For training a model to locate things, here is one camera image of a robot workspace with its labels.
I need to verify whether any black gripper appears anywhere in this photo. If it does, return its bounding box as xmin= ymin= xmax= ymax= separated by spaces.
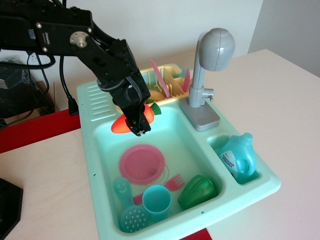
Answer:
xmin=69 ymin=24 xmax=151 ymax=137

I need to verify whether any orange toy carrot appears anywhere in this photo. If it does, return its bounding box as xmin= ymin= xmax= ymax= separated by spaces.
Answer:
xmin=111 ymin=102 xmax=162 ymax=134

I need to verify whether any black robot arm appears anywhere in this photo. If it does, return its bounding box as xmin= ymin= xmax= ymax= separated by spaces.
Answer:
xmin=0 ymin=0 xmax=151 ymax=136

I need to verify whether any pink upright toy plate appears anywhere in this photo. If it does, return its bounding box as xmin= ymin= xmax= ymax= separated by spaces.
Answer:
xmin=182 ymin=67 xmax=191 ymax=93

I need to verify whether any teal upright toy plate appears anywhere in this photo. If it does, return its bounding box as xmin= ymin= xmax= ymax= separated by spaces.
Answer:
xmin=176 ymin=67 xmax=188 ymax=78

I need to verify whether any yellow toy corn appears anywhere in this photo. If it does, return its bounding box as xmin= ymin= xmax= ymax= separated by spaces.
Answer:
xmin=146 ymin=89 xmax=166 ymax=104

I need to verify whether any pink toy knife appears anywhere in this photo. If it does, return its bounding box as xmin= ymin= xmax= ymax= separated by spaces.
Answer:
xmin=150 ymin=60 xmax=171 ymax=99

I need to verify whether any yellow dish rack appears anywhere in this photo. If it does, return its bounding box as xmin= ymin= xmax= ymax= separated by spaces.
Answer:
xmin=141 ymin=63 xmax=192 ymax=106

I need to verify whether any mint green toy sink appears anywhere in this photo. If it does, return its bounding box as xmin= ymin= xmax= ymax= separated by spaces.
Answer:
xmin=75 ymin=63 xmax=282 ymax=240

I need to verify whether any pink toy fork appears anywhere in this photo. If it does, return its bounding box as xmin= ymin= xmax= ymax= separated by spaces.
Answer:
xmin=132 ymin=174 xmax=185 ymax=205

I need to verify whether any teal toy cup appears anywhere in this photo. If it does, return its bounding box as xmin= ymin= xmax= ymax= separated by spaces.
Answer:
xmin=142 ymin=185 xmax=172 ymax=223

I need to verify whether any green toy bell pepper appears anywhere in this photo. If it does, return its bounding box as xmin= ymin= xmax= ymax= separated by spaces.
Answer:
xmin=177 ymin=175 xmax=219 ymax=210

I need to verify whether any teal slotted toy spoon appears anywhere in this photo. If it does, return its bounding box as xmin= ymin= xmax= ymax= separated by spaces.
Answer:
xmin=113 ymin=177 xmax=150 ymax=233

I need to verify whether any teal toy detergent bottle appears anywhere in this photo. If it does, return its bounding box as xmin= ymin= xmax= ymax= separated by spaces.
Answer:
xmin=217 ymin=132 xmax=256 ymax=184

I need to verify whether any grey toy faucet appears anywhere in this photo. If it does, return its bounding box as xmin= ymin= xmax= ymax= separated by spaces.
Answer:
xmin=179 ymin=27 xmax=236 ymax=132

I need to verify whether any black bin with bag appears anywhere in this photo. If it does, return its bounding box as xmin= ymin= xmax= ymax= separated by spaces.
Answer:
xmin=0 ymin=55 xmax=55 ymax=129

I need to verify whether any black object at left edge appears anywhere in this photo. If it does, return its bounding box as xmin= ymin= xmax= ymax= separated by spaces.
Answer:
xmin=0 ymin=178 xmax=24 ymax=240

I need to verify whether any black flexible cable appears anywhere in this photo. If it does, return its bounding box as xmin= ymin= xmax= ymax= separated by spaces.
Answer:
xmin=59 ymin=0 xmax=80 ymax=116

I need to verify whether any black power cord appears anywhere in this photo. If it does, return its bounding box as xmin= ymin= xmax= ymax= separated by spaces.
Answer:
xmin=0 ymin=51 xmax=57 ymax=130

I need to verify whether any white wall outlet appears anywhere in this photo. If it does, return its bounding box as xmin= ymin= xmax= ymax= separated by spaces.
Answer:
xmin=26 ymin=53 xmax=47 ymax=66

